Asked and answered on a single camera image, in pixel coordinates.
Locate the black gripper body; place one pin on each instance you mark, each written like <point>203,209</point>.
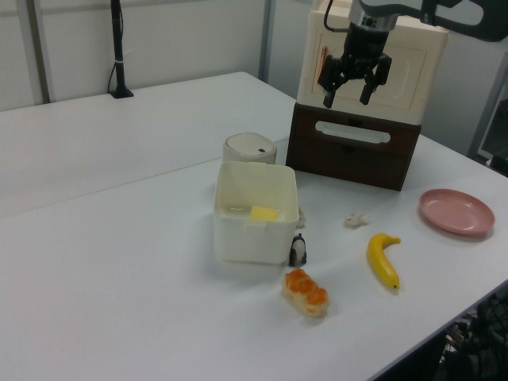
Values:
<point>363,47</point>

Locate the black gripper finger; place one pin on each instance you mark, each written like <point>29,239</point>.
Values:
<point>377,77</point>
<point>332,77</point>

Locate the white plastic box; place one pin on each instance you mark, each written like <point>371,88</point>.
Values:
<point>254,242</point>

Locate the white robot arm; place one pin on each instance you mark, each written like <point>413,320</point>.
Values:
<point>456,16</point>

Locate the brown wooden drawer box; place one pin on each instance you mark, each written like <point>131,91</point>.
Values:
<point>353,158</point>

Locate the cream plastic cabinet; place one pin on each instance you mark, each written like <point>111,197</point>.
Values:
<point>409,79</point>

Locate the white lidded trash can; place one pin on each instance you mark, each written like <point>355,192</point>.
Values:
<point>250,148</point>

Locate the grey metal rack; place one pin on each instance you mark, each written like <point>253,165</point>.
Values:
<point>492,119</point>

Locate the crumpled white paper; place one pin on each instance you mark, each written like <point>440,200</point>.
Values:
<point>355,219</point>
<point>302,218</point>

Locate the yellow sponge block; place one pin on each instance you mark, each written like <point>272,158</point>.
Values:
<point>264,213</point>

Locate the pink plastic plate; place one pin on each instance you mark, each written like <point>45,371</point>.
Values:
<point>456,212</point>

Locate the panda toy figure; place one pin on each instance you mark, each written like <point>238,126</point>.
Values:
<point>297,251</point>

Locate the yellow toy banana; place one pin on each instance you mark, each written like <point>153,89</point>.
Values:
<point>383,262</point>

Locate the black pole with base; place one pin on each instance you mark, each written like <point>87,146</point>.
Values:
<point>118,51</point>

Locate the orange topped bread toy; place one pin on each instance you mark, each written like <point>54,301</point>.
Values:
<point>305,293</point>

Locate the black mesh chair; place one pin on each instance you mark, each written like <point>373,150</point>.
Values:
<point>480,333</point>

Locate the grey partition post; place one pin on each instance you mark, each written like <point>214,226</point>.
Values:
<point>35,51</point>
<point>266,39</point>

